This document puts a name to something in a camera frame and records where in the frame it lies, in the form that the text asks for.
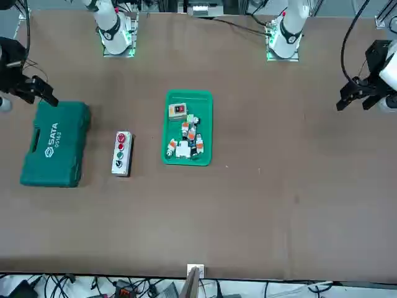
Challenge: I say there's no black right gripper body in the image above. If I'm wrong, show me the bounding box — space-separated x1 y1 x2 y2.
0 37 29 93

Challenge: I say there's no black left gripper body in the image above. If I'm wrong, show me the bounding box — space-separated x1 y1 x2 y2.
362 39 393 83

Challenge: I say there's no white button box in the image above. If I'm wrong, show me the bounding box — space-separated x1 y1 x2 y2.
110 130 135 178

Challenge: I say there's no grey box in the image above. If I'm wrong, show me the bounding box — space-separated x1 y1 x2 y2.
191 4 210 18

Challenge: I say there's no green plastic tool case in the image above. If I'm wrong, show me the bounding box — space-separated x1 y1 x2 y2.
19 101 91 189

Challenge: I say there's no green plastic tray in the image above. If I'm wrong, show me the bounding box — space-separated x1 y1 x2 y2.
160 89 215 167

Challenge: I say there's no white plastic block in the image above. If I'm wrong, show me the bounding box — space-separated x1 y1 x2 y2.
175 140 192 159

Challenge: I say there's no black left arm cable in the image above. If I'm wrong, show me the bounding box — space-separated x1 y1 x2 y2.
340 0 372 84

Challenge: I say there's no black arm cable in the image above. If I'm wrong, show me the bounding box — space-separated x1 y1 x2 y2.
17 0 32 68
340 0 372 84

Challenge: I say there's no aluminium frame profile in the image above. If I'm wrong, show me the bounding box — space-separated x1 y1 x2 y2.
374 0 397 30

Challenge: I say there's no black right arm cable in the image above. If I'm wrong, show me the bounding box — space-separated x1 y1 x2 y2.
17 0 32 68

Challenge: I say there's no beige switch box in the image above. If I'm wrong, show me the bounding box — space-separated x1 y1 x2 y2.
168 102 189 122

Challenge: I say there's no black cable across table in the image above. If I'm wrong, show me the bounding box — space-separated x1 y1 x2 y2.
185 12 272 35

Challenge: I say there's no aluminium camera post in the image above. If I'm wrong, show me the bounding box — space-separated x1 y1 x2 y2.
181 263 206 298

